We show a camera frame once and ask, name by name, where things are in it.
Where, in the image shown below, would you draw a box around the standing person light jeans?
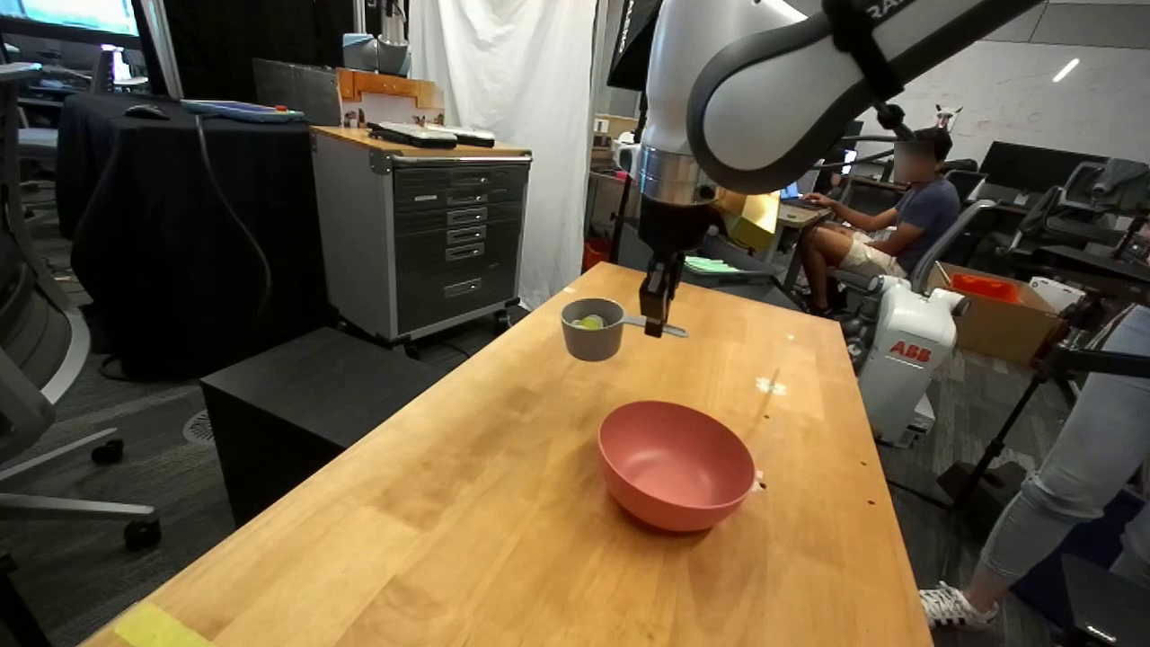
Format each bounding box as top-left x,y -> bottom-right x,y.
916,303 -> 1150,647

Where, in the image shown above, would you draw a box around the blue grey bin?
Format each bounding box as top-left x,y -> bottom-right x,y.
337,27 -> 409,80

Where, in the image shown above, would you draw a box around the black tripod stand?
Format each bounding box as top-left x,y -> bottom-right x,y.
946,338 -> 1150,508

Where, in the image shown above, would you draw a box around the black backdrop panel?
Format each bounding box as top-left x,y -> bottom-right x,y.
147,0 -> 364,104

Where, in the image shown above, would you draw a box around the computer monitor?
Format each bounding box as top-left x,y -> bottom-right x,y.
0,0 -> 143,42

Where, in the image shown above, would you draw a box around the yellow tape strip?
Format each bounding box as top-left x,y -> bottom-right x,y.
104,599 -> 213,647

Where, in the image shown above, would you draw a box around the yellow wrist camera mount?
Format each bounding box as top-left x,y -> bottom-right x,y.
713,187 -> 783,259

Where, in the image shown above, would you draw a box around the grey office chair with wheels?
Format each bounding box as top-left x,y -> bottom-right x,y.
0,65 -> 166,553

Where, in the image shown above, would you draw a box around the cardboard box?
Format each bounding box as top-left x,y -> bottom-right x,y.
949,281 -> 1074,370

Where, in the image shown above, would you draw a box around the black keyboard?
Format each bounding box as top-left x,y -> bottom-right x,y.
364,116 -> 498,152

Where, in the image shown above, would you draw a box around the seated person blue shirt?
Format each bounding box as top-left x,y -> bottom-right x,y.
794,122 -> 966,315

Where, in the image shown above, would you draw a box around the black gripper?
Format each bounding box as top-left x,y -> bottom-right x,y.
640,195 -> 713,338

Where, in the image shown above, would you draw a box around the grey drawer cabinet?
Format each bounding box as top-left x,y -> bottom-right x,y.
310,122 -> 536,349

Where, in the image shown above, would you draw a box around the white curtain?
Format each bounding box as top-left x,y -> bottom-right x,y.
406,0 -> 658,308

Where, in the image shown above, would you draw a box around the black draped desk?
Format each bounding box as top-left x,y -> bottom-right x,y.
49,90 -> 335,383

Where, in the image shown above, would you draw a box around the white ABB robot base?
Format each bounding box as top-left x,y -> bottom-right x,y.
854,269 -> 961,446

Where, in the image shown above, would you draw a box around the orange white container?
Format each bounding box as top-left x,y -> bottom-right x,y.
952,269 -> 1019,307

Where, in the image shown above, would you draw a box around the orange wooden box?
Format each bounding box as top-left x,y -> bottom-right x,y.
335,65 -> 446,128

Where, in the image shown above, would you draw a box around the grey measuring cup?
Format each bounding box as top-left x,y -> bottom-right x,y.
555,293 -> 692,365

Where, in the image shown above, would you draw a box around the low black box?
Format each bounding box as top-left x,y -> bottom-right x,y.
196,315 -> 513,529

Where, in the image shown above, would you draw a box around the pink bowl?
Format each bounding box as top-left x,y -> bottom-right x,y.
591,398 -> 763,540

